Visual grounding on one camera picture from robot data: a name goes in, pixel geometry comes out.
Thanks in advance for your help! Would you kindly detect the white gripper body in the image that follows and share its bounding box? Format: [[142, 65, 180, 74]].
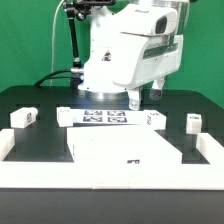
[[113, 6, 184, 89]]

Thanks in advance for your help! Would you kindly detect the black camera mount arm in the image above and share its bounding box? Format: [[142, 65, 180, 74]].
[[63, 0, 116, 69]]

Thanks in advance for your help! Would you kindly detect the sheet of fiducial tags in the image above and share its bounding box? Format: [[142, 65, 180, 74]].
[[72, 109, 146, 125]]

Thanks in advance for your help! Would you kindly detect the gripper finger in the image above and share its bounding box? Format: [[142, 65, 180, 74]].
[[149, 77, 166, 100], [128, 87, 142, 111]]

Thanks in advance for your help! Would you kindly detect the black cable bundle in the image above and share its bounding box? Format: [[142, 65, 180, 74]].
[[33, 68, 81, 88]]

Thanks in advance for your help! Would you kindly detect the white u-shaped fence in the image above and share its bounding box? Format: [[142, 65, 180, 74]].
[[0, 129, 224, 190]]

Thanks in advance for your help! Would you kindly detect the white cable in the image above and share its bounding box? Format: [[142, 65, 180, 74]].
[[49, 0, 66, 87]]

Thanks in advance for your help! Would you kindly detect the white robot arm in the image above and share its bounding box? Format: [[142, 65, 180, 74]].
[[79, 0, 190, 110]]

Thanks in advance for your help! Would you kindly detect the white square tabletop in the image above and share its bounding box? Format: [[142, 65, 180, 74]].
[[67, 125, 182, 166]]

